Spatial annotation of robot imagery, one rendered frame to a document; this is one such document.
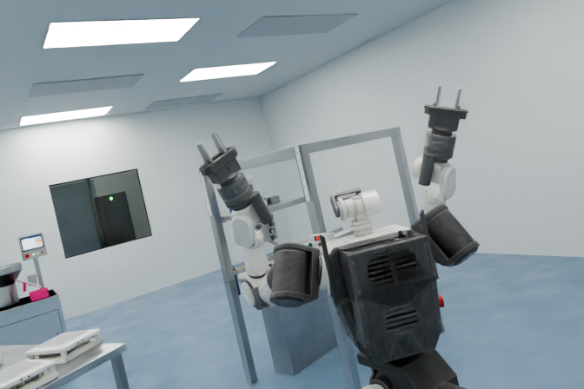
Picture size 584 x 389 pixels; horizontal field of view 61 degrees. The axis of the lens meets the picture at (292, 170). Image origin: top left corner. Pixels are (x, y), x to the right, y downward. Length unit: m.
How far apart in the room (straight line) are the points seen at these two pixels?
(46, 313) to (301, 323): 2.66
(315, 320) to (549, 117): 3.06
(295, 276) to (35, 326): 4.42
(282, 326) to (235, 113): 6.01
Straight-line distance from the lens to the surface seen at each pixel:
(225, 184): 1.40
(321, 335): 4.11
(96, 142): 8.41
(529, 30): 5.57
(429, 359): 1.40
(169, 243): 8.57
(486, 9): 5.84
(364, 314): 1.22
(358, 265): 1.18
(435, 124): 1.54
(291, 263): 1.30
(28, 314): 5.52
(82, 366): 2.56
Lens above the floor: 1.50
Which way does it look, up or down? 1 degrees down
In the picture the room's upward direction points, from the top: 13 degrees counter-clockwise
